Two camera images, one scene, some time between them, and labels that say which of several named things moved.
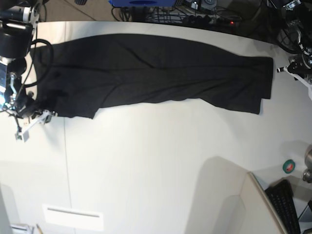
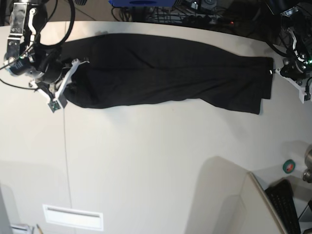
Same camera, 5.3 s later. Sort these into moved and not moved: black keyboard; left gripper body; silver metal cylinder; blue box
Moved: left gripper body
Not moved: blue box; silver metal cylinder; black keyboard
